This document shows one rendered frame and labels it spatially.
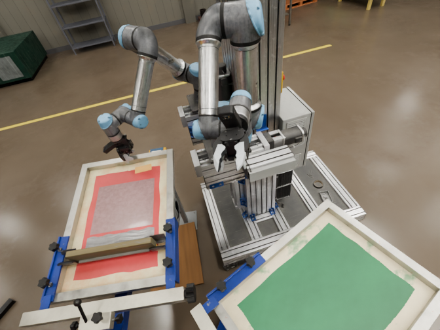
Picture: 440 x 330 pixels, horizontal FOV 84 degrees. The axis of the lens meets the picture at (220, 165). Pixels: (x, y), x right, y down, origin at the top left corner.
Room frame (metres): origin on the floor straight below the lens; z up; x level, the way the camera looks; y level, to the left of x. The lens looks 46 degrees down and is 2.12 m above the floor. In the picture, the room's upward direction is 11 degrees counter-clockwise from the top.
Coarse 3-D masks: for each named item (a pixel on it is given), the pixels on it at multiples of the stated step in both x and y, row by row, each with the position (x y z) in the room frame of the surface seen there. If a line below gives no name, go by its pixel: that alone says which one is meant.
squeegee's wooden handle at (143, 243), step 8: (136, 240) 0.60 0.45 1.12; (144, 240) 0.59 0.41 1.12; (152, 240) 0.59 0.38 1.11; (88, 248) 0.60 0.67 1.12; (96, 248) 0.60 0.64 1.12; (104, 248) 0.59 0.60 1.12; (112, 248) 0.58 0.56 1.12; (120, 248) 0.58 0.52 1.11; (128, 248) 0.58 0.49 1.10; (136, 248) 0.58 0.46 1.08; (144, 248) 0.58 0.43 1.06; (72, 256) 0.58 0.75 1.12; (80, 256) 0.58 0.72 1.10; (88, 256) 0.58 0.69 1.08; (96, 256) 0.59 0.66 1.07
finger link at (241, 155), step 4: (236, 144) 0.49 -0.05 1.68; (240, 144) 0.49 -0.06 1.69; (236, 148) 0.48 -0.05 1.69; (240, 148) 0.47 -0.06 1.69; (236, 152) 0.46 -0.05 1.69; (240, 152) 0.46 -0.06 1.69; (244, 152) 0.45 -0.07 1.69; (236, 156) 0.44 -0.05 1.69; (240, 156) 0.44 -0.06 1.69; (244, 156) 0.44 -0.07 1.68; (236, 160) 0.43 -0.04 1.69; (240, 160) 0.43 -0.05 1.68; (244, 160) 0.44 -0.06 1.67; (236, 164) 0.42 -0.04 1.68; (240, 164) 0.42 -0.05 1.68; (244, 164) 0.44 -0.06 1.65; (236, 168) 0.41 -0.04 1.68; (244, 168) 0.44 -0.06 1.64
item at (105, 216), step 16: (96, 176) 1.12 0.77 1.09; (112, 176) 1.09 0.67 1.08; (96, 192) 0.99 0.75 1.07; (112, 192) 0.97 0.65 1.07; (96, 208) 0.89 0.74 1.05; (112, 208) 0.87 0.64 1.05; (96, 224) 0.79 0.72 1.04; (112, 224) 0.77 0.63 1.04; (80, 272) 0.55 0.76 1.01; (96, 272) 0.53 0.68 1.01; (112, 272) 0.52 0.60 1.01
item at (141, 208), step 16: (128, 176) 1.07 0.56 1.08; (144, 176) 1.05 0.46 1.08; (128, 192) 0.95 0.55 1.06; (144, 192) 0.93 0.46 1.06; (128, 208) 0.85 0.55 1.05; (144, 208) 0.83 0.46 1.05; (128, 224) 0.75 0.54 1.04; (144, 224) 0.74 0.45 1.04; (128, 256) 0.58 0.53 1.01; (144, 256) 0.57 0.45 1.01
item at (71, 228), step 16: (112, 160) 1.19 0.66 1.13; (144, 160) 1.16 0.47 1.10; (80, 176) 1.11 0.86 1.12; (80, 192) 0.99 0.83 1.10; (80, 208) 0.90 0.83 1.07; (64, 272) 0.56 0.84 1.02; (96, 288) 0.45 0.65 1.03; (112, 288) 0.44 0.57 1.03; (128, 288) 0.42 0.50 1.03; (144, 288) 0.42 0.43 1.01
